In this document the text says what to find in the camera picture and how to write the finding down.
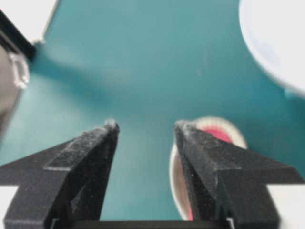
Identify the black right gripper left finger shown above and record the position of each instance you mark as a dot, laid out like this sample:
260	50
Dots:
61	185

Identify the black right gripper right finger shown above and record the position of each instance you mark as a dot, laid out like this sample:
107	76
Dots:
229	183

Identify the red plastic spoon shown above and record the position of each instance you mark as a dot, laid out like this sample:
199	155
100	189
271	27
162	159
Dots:
200	170

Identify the large white bowl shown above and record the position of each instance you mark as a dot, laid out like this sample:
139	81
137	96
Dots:
274	33

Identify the small crackle-glaze dish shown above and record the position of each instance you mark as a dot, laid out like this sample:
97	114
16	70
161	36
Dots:
219	128

